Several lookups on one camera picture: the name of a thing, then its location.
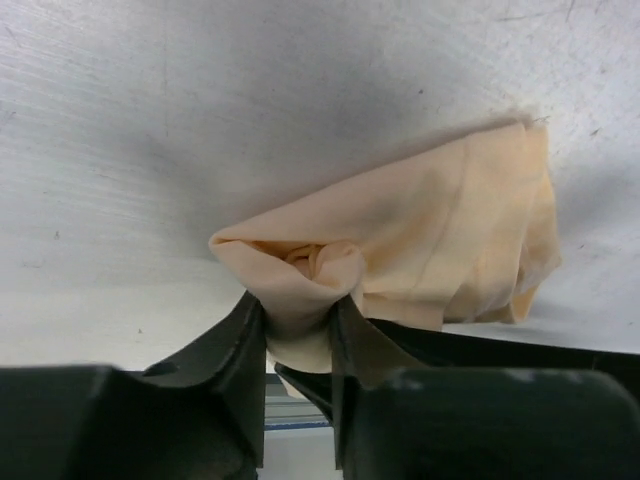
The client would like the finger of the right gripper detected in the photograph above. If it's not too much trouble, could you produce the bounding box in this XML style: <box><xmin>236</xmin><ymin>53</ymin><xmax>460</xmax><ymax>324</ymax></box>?
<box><xmin>371</xmin><ymin>319</ymin><xmax>639</xmax><ymax>395</ymax></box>
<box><xmin>275</xmin><ymin>363</ymin><xmax>333</xmax><ymax>425</ymax></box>

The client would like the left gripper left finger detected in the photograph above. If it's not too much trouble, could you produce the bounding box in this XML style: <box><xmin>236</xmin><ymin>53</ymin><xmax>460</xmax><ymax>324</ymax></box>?
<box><xmin>1</xmin><ymin>294</ymin><xmax>266</xmax><ymax>479</ymax></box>

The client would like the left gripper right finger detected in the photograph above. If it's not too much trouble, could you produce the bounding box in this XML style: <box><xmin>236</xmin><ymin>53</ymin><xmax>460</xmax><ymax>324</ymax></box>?
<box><xmin>329</xmin><ymin>298</ymin><xmax>639</xmax><ymax>479</ymax></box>

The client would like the beige underwear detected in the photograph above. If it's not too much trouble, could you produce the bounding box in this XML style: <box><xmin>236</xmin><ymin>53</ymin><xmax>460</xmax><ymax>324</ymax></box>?
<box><xmin>209</xmin><ymin>123</ymin><xmax>561</xmax><ymax>374</ymax></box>

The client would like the aluminium front rail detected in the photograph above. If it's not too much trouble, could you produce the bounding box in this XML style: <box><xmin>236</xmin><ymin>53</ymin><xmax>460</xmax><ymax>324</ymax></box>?
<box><xmin>264</xmin><ymin>373</ymin><xmax>329</xmax><ymax>431</ymax></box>

